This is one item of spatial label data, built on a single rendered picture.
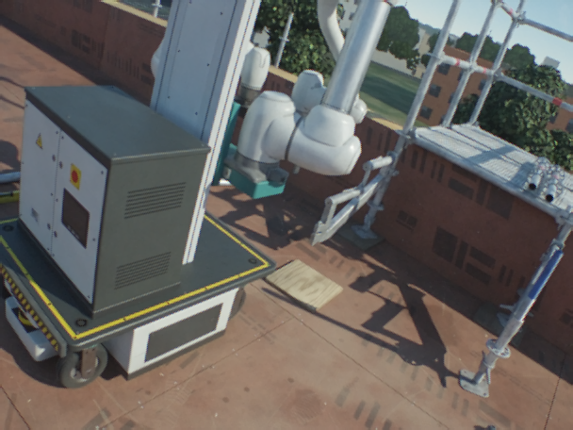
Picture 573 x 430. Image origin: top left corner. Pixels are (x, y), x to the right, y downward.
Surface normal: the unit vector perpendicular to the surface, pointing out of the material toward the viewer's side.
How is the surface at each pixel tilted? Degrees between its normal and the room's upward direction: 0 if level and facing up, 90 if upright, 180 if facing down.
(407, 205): 90
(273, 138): 91
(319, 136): 77
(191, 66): 90
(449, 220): 90
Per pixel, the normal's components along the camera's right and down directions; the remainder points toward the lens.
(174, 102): -0.61, 0.18
